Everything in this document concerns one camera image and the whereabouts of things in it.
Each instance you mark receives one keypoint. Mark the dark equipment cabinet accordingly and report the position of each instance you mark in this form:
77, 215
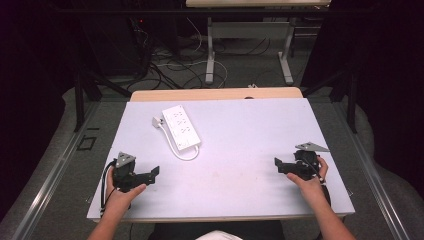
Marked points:
113, 43

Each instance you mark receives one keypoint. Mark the white table cover sheet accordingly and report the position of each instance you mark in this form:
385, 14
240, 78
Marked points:
240, 160

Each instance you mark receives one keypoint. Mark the person's dark trousers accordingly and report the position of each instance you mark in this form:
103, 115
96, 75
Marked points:
213, 230

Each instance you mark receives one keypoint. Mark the square floor socket cover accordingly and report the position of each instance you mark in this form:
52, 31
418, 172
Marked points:
86, 143

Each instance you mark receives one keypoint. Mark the metal floor rail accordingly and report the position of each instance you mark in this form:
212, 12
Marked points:
50, 180
370, 166

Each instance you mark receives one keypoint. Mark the person's right hand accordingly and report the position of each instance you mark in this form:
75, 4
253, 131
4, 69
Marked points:
308, 186

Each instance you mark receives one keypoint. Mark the white power strip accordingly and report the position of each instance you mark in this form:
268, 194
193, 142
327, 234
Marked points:
181, 127

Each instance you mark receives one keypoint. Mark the person's left hand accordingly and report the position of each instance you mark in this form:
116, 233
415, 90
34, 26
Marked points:
120, 198

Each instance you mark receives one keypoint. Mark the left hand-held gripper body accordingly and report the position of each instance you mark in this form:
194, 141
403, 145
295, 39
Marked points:
124, 170

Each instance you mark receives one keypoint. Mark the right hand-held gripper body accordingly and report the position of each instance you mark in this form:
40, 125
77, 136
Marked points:
306, 161

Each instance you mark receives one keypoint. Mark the white power plug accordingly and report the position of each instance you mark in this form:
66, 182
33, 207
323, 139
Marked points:
157, 122

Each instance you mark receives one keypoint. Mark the wooden table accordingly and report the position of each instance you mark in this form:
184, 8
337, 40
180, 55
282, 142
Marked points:
213, 94

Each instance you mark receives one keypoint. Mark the white desk with metal legs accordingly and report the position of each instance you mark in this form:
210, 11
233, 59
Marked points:
248, 30

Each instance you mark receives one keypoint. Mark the black metal stand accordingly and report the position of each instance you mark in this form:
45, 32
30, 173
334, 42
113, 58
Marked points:
346, 93
83, 96

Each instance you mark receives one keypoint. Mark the person's white shirt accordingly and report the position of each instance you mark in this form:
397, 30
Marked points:
218, 235

